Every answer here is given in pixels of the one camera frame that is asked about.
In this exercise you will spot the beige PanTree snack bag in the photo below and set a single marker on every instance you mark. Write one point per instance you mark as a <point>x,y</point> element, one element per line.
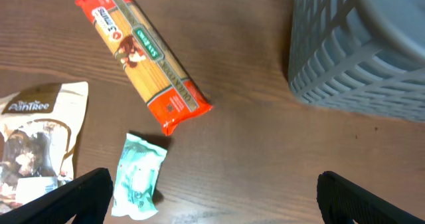
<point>40,126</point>

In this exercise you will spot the teal small wrapped packet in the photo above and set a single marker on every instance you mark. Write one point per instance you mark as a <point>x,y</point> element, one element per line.
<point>136,178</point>

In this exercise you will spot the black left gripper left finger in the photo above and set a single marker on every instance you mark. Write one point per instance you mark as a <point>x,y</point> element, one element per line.
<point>83,200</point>

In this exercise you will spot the red spaghetti pasta package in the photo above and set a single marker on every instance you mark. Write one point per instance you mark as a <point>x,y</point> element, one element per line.
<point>155,72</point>

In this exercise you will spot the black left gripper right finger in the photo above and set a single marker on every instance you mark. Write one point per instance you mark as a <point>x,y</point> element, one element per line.
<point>343,202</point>

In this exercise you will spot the grey plastic basket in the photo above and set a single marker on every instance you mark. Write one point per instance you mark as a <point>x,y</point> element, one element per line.
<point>363,56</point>

